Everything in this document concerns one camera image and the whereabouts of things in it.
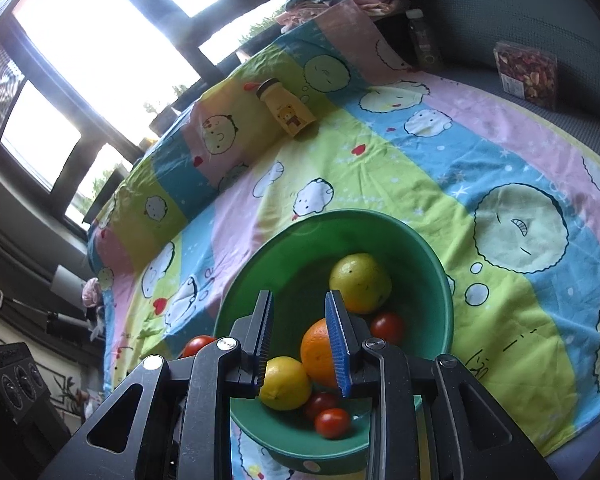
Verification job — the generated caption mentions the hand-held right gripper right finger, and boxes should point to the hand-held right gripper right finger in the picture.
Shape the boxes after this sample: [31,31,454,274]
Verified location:
[324,289,561,480]

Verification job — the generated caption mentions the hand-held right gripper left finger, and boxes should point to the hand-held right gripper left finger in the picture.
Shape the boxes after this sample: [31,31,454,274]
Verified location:
[40,289,275,480]

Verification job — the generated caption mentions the orange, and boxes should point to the orange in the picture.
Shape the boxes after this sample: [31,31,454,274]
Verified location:
[300,317,353,392]

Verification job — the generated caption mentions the bright yellow lemon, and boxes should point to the bright yellow lemon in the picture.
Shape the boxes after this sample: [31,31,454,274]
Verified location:
[257,356,313,412]

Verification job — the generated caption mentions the red tomato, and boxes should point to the red tomato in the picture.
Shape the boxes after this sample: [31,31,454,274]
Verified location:
[370,312,406,346]
[304,391,340,422]
[314,408,352,440]
[181,335,217,359]

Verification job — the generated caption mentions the pale yellow-green citrus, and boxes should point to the pale yellow-green citrus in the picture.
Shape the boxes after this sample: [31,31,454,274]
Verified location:
[328,253,393,315]

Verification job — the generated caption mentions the green plastic bowl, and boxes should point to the green plastic bowl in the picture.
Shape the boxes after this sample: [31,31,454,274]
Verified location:
[212,210,455,476]

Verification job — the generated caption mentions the green potted plant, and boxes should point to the green potted plant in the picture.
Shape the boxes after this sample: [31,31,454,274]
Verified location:
[55,377,93,416]

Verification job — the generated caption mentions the black stick vacuum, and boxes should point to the black stick vacuum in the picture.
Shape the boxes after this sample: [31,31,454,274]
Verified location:
[0,285,101,341]

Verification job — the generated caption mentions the white lampshade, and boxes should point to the white lampshade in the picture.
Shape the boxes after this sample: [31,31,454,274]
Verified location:
[50,265,88,296]

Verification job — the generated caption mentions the pink cloth bundle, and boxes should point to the pink cloth bundle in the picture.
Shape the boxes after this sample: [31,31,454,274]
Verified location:
[80,277,103,308]

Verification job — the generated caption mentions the grey curtain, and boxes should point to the grey curtain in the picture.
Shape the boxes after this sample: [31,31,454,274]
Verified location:
[0,160,91,311]

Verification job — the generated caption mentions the cartoon printed bedsheet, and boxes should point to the cartoon printed bedsheet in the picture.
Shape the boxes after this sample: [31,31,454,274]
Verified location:
[85,0,600,480]

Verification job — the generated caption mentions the yellow cartoon bottle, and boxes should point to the yellow cartoon bottle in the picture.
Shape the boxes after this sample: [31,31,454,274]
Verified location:
[256,78,317,139]

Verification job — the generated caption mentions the round dark plant pot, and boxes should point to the round dark plant pot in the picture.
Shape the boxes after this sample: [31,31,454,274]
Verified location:
[149,106,178,136]

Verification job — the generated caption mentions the dark glass bottle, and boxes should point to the dark glass bottle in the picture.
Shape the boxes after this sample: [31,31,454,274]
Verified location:
[405,8,443,73]

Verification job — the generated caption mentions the clear box of dried fruit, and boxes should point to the clear box of dried fruit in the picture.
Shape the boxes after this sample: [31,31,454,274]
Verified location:
[494,40,560,111]

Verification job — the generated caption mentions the dark framed window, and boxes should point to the dark framed window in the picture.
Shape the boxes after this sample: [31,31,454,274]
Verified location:
[0,0,301,236]

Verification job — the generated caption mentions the grey-green sofa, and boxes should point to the grey-green sofa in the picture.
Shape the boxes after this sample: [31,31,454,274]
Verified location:
[370,0,600,146]

